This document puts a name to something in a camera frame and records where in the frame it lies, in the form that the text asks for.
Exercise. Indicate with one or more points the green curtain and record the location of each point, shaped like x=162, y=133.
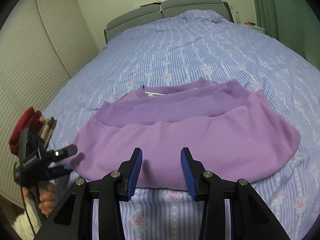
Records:
x=287, y=12

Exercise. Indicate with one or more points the bed with blue floral cover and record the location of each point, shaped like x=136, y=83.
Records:
x=200, y=55

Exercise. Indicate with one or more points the white louvered wardrobe door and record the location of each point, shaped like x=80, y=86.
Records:
x=67, y=30
x=27, y=80

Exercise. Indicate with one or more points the small red item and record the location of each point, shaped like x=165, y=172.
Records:
x=248, y=23

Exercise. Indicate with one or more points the white nightstand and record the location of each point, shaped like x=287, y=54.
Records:
x=257, y=28

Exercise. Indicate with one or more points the cream folded garment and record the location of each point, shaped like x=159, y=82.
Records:
x=45, y=127

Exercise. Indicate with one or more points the person's left hand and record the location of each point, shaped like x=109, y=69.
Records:
x=47, y=200

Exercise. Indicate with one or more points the purple sweater with green print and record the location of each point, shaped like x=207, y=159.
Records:
x=175, y=135

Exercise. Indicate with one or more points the flat books on headboard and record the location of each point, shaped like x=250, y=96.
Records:
x=153, y=3

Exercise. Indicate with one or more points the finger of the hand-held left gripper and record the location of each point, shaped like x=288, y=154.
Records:
x=66, y=151
x=60, y=172

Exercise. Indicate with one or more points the red folded garment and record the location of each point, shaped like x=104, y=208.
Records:
x=23, y=127

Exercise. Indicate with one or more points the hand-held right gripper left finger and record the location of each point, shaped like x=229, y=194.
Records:
x=133, y=173

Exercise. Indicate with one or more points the brown patterned folded garment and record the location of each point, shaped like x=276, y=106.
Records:
x=51, y=130

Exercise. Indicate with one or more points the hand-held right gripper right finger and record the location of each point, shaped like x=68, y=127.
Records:
x=188, y=173

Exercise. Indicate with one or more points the clear plastic bottle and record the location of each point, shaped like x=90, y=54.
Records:
x=237, y=17

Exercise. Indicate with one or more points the person's left forearm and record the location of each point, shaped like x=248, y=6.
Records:
x=25, y=221

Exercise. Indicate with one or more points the grey padded bed headboard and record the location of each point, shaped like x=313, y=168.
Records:
x=135, y=17

